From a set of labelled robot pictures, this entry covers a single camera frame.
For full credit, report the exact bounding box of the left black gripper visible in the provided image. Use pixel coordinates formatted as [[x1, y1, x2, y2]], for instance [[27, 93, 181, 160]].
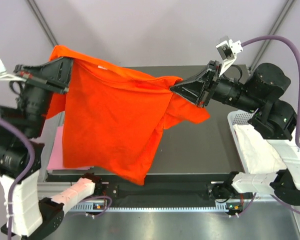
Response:
[[15, 51, 76, 135]]

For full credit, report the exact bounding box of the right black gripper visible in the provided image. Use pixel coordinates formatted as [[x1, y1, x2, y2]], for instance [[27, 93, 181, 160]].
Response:
[[169, 61, 260, 115]]

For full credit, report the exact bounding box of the orange t-shirt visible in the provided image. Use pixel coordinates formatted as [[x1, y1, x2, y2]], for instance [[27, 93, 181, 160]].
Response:
[[47, 45, 209, 186]]

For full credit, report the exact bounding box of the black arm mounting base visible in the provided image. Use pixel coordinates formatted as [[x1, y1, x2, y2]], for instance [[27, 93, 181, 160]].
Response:
[[92, 173, 229, 208]]

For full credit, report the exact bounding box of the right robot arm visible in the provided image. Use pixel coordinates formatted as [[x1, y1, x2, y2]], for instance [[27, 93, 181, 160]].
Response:
[[170, 61, 300, 206]]

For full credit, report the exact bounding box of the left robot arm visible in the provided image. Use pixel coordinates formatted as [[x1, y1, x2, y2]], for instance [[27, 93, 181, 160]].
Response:
[[0, 57, 103, 240]]

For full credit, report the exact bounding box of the white plastic basket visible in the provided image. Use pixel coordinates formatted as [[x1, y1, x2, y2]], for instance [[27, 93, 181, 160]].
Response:
[[227, 110, 255, 174]]

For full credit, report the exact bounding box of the folded pink t-shirt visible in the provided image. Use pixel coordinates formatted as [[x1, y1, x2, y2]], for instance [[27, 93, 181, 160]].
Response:
[[47, 125, 91, 171]]

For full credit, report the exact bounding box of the white t-shirt in basket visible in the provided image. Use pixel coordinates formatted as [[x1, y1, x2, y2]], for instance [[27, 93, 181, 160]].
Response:
[[233, 124, 286, 174]]

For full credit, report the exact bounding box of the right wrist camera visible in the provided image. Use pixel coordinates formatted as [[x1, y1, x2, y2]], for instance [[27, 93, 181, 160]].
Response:
[[216, 36, 243, 76]]

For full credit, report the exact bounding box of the slotted cable duct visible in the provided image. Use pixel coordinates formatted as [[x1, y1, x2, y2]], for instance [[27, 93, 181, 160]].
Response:
[[70, 200, 240, 213]]

